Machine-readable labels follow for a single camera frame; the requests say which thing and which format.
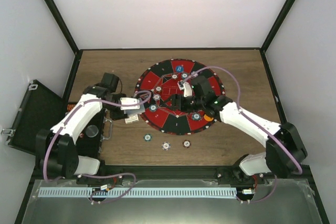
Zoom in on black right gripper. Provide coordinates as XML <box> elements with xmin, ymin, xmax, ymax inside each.
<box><xmin>162</xmin><ymin>94</ymin><xmax>205</xmax><ymax>113</ymax></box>

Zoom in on orange dealer button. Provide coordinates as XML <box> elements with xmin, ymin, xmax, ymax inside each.
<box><xmin>203</xmin><ymin>115</ymin><xmax>214</xmax><ymax>122</ymax></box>

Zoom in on blue small blind button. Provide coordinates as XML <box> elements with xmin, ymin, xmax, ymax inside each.
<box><xmin>175</xmin><ymin>65</ymin><xmax>184</xmax><ymax>73</ymax></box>

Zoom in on green blue 50 chip stack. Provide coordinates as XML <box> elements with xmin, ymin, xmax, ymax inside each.
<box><xmin>143</xmin><ymin>134</ymin><xmax>152</xmax><ymax>142</ymax></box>

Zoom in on orange blue 10 chip stack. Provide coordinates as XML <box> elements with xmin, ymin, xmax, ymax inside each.
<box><xmin>162</xmin><ymin>142</ymin><xmax>171</xmax><ymax>151</ymax></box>

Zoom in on blue backed card deck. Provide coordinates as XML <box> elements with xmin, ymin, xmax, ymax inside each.
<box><xmin>124</xmin><ymin>98</ymin><xmax>145</xmax><ymax>118</ymax></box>

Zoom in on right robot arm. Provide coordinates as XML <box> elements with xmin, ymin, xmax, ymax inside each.
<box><xmin>170</xmin><ymin>94</ymin><xmax>307</xmax><ymax>184</ymax></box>

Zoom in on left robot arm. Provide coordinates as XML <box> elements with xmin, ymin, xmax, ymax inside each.
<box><xmin>36</xmin><ymin>85</ymin><xmax>127</xmax><ymax>184</ymax></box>

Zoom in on white card box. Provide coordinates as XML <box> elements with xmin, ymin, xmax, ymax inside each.
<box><xmin>125</xmin><ymin>114</ymin><xmax>139</xmax><ymax>124</ymax></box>

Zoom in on round red black poker mat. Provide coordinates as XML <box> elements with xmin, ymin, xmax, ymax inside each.
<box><xmin>135</xmin><ymin>59</ymin><xmax>216</xmax><ymax>135</ymax></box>

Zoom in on round grey metal disc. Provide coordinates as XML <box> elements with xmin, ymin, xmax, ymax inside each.
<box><xmin>85</xmin><ymin>125</ymin><xmax>99</xmax><ymax>138</ymax></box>

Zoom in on red 100 chip stack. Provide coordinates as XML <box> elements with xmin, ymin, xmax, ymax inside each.
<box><xmin>183</xmin><ymin>140</ymin><xmax>191</xmax><ymax>148</ymax></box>

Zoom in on chips in case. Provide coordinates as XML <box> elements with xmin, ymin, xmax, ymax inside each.
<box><xmin>67</xmin><ymin>104</ymin><xmax>75</xmax><ymax>112</ymax></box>

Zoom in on black poker set case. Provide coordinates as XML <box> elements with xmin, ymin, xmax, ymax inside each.
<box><xmin>1</xmin><ymin>79</ymin><xmax>113</xmax><ymax>167</ymax></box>

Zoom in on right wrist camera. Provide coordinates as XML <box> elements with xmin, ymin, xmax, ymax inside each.
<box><xmin>191</xmin><ymin>76</ymin><xmax>215</xmax><ymax>98</ymax></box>

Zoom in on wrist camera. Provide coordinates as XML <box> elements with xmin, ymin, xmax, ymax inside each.
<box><xmin>100</xmin><ymin>72</ymin><xmax>120</xmax><ymax>92</ymax></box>
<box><xmin>191</xmin><ymin>76</ymin><xmax>215</xmax><ymax>98</ymax></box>

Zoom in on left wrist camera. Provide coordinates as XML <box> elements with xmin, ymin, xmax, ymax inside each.
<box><xmin>100</xmin><ymin>72</ymin><xmax>120</xmax><ymax>92</ymax></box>

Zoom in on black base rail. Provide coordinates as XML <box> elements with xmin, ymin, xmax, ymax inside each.
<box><xmin>34</xmin><ymin>165</ymin><xmax>310</xmax><ymax>185</ymax></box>

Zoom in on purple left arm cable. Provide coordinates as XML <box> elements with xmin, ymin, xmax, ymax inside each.
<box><xmin>41</xmin><ymin>90</ymin><xmax>153</xmax><ymax>183</ymax></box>

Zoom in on light blue slotted cable duct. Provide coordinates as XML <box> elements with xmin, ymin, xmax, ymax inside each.
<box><xmin>38</xmin><ymin>187</ymin><xmax>237</xmax><ymax>199</ymax></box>

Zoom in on black enclosure frame post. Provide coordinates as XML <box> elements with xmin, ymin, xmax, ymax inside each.
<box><xmin>28</xmin><ymin>0</ymin><xmax>81</xmax><ymax>51</ymax></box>

